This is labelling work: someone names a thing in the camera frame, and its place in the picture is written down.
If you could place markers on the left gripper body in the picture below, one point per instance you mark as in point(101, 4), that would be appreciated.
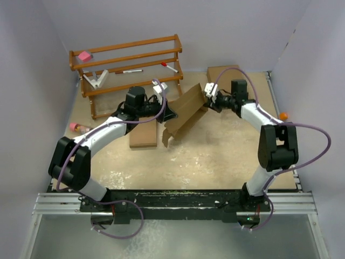
point(151, 109)

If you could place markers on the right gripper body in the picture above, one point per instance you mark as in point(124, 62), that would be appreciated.
point(221, 102)

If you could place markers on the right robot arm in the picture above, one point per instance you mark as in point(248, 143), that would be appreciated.
point(278, 146)

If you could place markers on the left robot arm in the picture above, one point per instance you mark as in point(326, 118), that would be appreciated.
point(71, 161)

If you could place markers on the small closed cardboard box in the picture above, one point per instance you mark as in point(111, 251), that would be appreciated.
point(144, 135)

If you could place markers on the black capped white marker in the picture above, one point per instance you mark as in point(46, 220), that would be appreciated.
point(129, 71)

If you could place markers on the red capped marker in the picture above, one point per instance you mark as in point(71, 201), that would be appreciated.
point(169, 67)

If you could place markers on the wooden rack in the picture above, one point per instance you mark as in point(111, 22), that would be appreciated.
point(143, 54)

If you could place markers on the white eraser brush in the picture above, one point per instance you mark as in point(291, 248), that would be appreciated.
point(97, 81)

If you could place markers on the orange ball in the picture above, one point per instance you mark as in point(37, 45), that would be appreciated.
point(283, 116)

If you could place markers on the small pink capped bottle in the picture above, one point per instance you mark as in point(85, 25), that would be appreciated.
point(78, 128)

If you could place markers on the pink eraser block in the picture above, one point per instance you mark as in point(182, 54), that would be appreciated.
point(85, 56)

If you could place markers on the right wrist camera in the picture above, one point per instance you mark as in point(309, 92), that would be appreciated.
point(211, 91)

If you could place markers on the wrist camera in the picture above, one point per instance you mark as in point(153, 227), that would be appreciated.
point(211, 91)
point(158, 91)

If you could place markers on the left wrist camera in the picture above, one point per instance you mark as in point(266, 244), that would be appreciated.
point(158, 91)

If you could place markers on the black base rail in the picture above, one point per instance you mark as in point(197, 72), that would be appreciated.
point(226, 205)

